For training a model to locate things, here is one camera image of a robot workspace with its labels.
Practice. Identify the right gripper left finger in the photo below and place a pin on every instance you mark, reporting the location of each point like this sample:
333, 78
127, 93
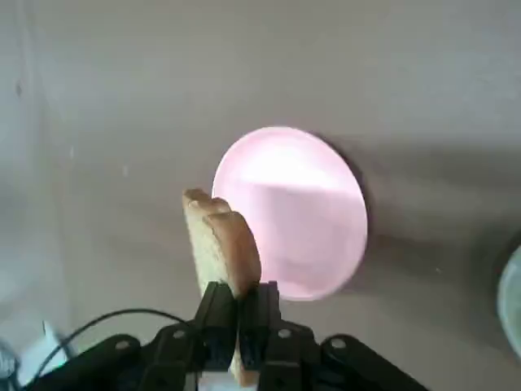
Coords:
211, 322

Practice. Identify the pink round plate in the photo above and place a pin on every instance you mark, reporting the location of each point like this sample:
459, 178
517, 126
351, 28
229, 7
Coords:
305, 212

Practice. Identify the brown bread slice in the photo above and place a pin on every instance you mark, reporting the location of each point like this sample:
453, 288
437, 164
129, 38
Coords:
220, 240

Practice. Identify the pale green bowl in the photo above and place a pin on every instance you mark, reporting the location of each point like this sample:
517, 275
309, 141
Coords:
510, 301

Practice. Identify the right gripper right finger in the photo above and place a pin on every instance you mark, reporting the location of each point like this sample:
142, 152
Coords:
264, 322

